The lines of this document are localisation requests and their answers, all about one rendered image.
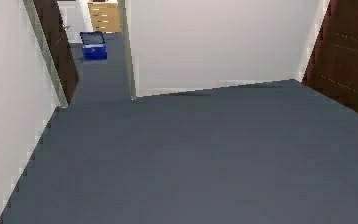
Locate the blue open box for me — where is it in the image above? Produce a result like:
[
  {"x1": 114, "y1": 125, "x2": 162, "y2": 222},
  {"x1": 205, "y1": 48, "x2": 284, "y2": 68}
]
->
[{"x1": 79, "y1": 30, "x2": 109, "y2": 62}]

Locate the light wooden chest of drawers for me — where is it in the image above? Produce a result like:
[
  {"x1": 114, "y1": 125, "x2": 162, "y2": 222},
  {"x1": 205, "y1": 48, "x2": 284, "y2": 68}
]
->
[{"x1": 87, "y1": 1, "x2": 123, "y2": 34}]

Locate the dark brown room door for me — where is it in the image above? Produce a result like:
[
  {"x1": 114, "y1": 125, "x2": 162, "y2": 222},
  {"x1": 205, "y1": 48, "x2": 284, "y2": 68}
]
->
[
  {"x1": 301, "y1": 0, "x2": 358, "y2": 120},
  {"x1": 32, "y1": 0, "x2": 80, "y2": 104}
]

